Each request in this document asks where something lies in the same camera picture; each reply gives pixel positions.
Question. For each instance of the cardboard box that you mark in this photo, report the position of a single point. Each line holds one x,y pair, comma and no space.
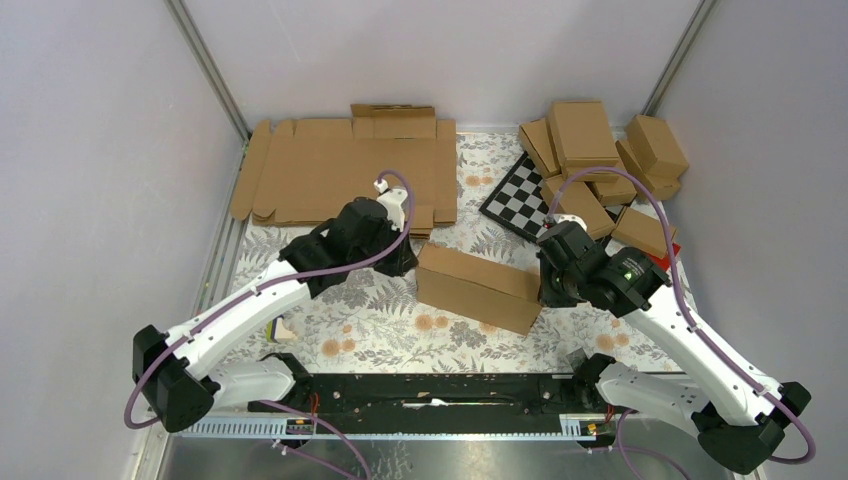
535,138
655,146
581,134
609,188
661,188
476,288

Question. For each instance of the leaning folded cardboard box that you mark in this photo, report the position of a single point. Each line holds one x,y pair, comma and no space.
535,138

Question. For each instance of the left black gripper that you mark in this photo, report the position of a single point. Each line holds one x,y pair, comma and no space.
404,261

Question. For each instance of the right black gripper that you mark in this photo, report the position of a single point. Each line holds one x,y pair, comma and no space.
550,298

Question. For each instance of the floral patterned table mat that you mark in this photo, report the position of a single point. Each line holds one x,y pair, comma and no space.
373,323

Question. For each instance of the stack of flat cardboard sheets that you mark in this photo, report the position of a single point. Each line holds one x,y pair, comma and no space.
302,171

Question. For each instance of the black white checkerboard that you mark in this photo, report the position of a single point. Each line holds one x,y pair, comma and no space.
517,204

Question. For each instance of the folded box on checkerboard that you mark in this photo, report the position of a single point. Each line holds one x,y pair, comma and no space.
577,199

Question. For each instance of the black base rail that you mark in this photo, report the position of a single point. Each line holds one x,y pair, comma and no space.
441,404

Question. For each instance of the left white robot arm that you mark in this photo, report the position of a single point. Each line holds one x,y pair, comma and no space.
178,371

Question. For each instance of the folded box on red box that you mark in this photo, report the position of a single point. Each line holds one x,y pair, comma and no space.
639,230

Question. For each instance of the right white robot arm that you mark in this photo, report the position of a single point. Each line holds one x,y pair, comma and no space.
737,413

